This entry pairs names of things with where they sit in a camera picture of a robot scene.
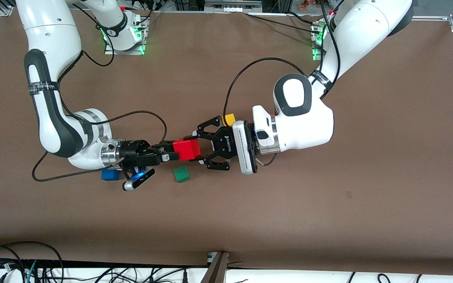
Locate black looping desk cable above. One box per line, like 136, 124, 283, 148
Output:
0, 241, 64, 283

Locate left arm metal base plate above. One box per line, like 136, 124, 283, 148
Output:
311, 23, 326, 61

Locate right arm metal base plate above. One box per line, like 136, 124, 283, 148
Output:
104, 16, 148, 55

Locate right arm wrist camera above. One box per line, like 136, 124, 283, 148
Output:
122, 168, 155, 192

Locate grey metal device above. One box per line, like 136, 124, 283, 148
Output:
205, 0, 262, 12

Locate green wooden block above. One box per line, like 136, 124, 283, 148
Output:
173, 165, 190, 183

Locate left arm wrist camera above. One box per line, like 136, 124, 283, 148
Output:
232, 119, 259, 176

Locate aluminium profile bar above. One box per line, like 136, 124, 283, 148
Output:
201, 251, 229, 283

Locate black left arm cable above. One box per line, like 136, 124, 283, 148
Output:
223, 0, 341, 167

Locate black base power cables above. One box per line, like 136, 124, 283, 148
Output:
244, 11, 322, 35

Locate red wooden block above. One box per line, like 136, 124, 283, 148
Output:
173, 138, 202, 162

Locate aluminium frame rail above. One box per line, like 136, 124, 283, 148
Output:
411, 14, 453, 33

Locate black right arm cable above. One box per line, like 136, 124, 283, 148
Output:
32, 0, 168, 183

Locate brown table cover sheet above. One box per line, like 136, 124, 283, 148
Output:
0, 8, 453, 276

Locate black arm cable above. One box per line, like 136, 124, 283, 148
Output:
32, 0, 168, 183
223, 0, 341, 167

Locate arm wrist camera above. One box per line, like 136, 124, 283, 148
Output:
122, 168, 155, 192
232, 119, 259, 176

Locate teal cable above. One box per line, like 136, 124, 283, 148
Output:
25, 259, 38, 283

